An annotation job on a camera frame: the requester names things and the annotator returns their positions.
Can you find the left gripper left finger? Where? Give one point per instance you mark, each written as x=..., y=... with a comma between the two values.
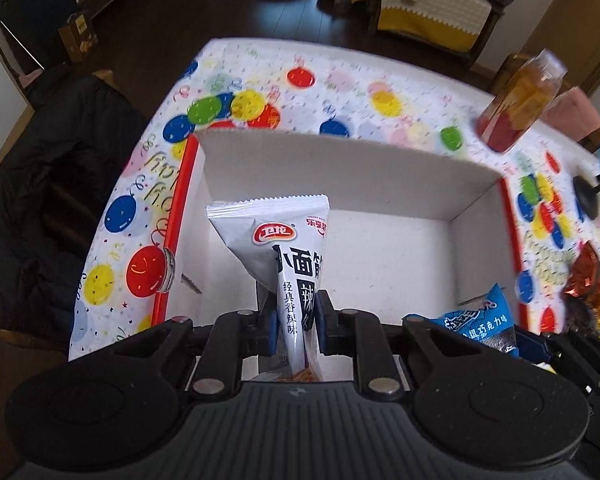
x=222, y=348

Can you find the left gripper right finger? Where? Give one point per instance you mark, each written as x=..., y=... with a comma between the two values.
x=361, y=336

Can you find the red yellow cracker bag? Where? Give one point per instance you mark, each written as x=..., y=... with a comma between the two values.
x=581, y=293

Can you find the silver white snack packet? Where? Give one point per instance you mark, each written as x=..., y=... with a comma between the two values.
x=280, y=241

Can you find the blue snack packet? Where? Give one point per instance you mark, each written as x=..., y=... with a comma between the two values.
x=491, y=325

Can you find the red cardboard box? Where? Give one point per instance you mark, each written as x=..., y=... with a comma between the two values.
x=407, y=231

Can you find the birthday balloon tablecloth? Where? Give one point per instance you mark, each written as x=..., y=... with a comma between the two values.
x=288, y=86

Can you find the black jacket on chair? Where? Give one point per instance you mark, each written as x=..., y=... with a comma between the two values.
x=55, y=183

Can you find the orange juice bottle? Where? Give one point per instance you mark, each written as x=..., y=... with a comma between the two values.
x=523, y=87

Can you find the sofa with yellow cover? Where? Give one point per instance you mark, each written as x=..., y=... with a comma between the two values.
x=430, y=0

